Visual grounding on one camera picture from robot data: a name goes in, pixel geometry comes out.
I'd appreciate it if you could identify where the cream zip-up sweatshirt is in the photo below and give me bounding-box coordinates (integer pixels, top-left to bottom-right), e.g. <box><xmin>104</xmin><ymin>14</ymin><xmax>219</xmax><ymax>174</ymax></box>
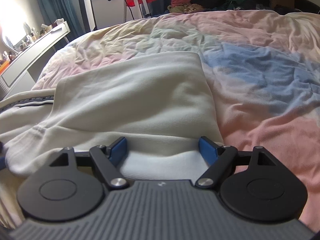
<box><xmin>1</xmin><ymin>51</ymin><xmax>223</xmax><ymax>180</ymax></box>

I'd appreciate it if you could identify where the teal curtain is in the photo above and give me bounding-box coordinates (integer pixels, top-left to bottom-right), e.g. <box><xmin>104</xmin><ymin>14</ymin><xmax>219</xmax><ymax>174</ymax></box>
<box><xmin>31</xmin><ymin>0</ymin><xmax>87</xmax><ymax>42</ymax></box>

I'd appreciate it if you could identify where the pastel pink blue duvet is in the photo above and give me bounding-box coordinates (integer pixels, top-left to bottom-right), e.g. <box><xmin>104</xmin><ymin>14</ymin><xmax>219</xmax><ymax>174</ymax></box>
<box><xmin>0</xmin><ymin>9</ymin><xmax>320</xmax><ymax>227</ymax></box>

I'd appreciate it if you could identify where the white desk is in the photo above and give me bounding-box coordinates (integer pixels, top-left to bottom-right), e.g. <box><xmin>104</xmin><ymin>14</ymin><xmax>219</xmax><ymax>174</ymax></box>
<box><xmin>1</xmin><ymin>21</ymin><xmax>71</xmax><ymax>100</ymax></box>

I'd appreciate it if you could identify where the white radiator panel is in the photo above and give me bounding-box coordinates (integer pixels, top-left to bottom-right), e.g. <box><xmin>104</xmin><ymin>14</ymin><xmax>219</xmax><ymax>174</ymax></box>
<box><xmin>78</xmin><ymin>0</ymin><xmax>143</xmax><ymax>33</ymax></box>

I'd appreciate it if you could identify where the dark clothes pile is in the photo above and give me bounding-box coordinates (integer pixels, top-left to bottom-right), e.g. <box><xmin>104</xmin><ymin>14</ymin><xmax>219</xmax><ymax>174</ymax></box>
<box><xmin>168</xmin><ymin>0</ymin><xmax>301</xmax><ymax>15</ymax></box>

